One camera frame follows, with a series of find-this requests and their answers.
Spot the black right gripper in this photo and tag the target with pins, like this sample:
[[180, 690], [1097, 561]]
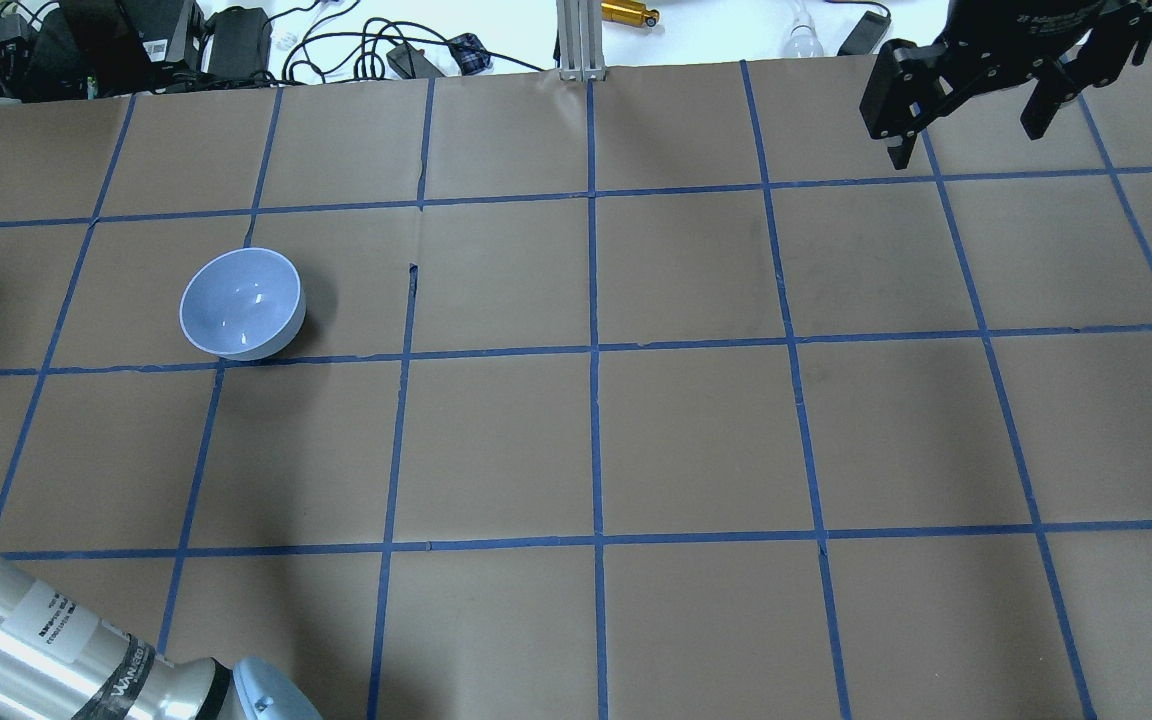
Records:
[[1034, 28]]

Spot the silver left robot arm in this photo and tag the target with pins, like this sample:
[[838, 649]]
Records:
[[60, 660]]

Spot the light blue bowl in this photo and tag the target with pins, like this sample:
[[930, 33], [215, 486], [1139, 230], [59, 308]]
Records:
[[245, 305]]

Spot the black power adapter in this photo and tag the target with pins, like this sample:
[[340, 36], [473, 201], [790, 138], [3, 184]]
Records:
[[866, 35]]

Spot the white light bulb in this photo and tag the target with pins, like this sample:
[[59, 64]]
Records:
[[801, 39]]

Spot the gold cylindrical tool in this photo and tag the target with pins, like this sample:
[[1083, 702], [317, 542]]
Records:
[[630, 13]]

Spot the black power brick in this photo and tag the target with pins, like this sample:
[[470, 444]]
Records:
[[239, 42]]

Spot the silver aluminium frame post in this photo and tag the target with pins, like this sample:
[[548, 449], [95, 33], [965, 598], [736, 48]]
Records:
[[579, 35]]

